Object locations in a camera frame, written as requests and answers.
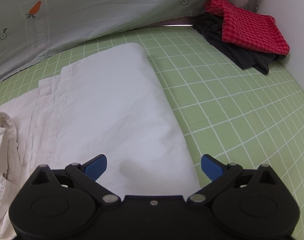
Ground black folded garment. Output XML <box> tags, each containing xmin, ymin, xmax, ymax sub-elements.
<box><xmin>193</xmin><ymin>12</ymin><xmax>285</xmax><ymax>75</ymax></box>

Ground red waffle cloth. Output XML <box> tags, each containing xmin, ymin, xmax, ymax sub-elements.
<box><xmin>204</xmin><ymin>0</ymin><xmax>290</xmax><ymax>56</ymax></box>

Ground white pants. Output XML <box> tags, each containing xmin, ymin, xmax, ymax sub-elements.
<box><xmin>0</xmin><ymin>43</ymin><xmax>199</xmax><ymax>239</ymax></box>

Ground green grid mat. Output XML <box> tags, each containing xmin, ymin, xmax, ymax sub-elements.
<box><xmin>0</xmin><ymin>27</ymin><xmax>304</xmax><ymax>239</ymax></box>

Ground grey printed sheet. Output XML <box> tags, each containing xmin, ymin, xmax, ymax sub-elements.
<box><xmin>0</xmin><ymin>0</ymin><xmax>260</xmax><ymax>81</ymax></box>

